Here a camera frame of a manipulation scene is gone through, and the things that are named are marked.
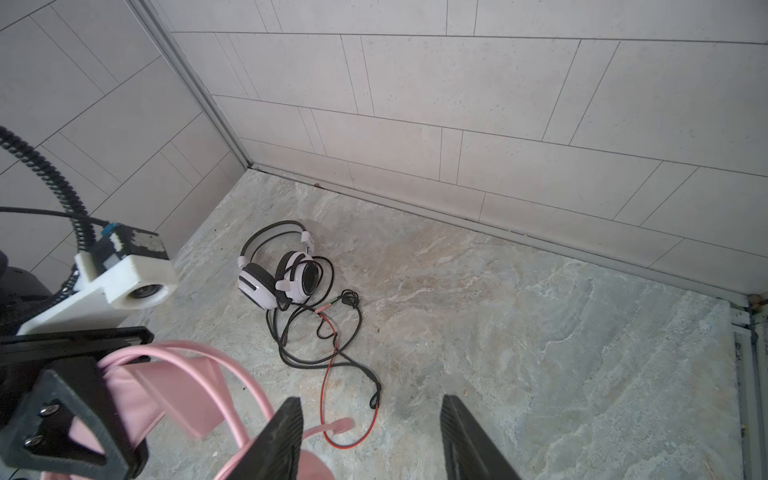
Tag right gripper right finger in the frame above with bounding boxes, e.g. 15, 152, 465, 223
440, 394, 521, 480

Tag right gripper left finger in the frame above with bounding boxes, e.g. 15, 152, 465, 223
227, 397, 304, 480

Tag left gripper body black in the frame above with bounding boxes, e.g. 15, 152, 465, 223
1, 326, 154, 420

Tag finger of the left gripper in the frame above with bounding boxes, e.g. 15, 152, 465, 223
1, 357, 147, 479

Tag pink headphones with cable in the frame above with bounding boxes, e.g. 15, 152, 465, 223
41, 340, 355, 480

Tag white black headphones with cable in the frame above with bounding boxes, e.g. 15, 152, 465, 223
237, 220, 383, 450

